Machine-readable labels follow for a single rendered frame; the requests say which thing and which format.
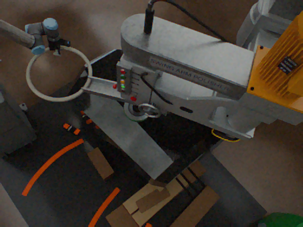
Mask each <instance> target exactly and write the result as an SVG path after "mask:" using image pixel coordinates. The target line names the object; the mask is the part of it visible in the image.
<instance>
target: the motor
mask: <svg viewBox="0 0 303 227"><path fill-rule="evenodd" d="M247 93H251V94H252V95H255V96H258V97H260V98H262V99H266V100H268V101H270V102H274V103H276V104H278V105H282V106H284V107H287V108H289V109H291V110H295V111H297V112H300V113H302V114H303V10H302V11H301V13H300V14H299V15H297V17H295V18H294V20H293V21H292V22H291V24H290V25H289V27H288V28H287V29H286V30H285V32H284V33H283V34H282V35H281V37H279V39H278V40H277V42H276V43H275V44H274V45H273V47H272V48H271V49H269V48H266V47H264V46H260V45H258V46H257V50H256V56H255V58H254V62H253V67H252V70H251V75H250V79H249V84H248V87H247Z"/></svg>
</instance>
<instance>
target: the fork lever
mask: <svg viewBox="0 0 303 227"><path fill-rule="evenodd" d="M88 78H90V79H91V83H90V85H89V87H88V88H85V87H82V88H81V89H82V90H84V92H85V93H90V94H93V95H97V96H102V97H105V98H108V99H113V100H117V101H122V102H125V103H129V104H134V105H137V106H139V104H136V103H134V102H132V101H129V100H126V99H124V98H122V97H121V96H120V92H117V88H116V89H114V88H113V85H114V84H117V82H113V81H110V80H106V79H100V78H97V77H93V76H88Z"/></svg>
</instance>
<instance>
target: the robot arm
mask: <svg viewBox="0 0 303 227"><path fill-rule="evenodd" d="M0 35H2V36H3V37H5V38H8V39H9V40H12V41H14V42H16V43H18V44H21V45H22V46H24V47H27V48H28V49H31V52H32V53H33V54H36V55H39V54H43V53H44V52H45V50H46V49H45V45H44V41H43V37H42V35H47V41H49V49H50V50H56V52H55V53H53V55H56V56H59V57H61V50H60V45H63V46H66V47H70V41H67V40H64V39H61V38H60V34H59V29H58V24H57V22H56V20H54V19H52V18H46V19H45V20H44V21H43V22H40V23H36V24H27V25H25V32H24V31H22V30H19V29H18V28H17V27H14V26H13V25H10V24H9V23H7V22H5V21H3V20H1V19H0Z"/></svg>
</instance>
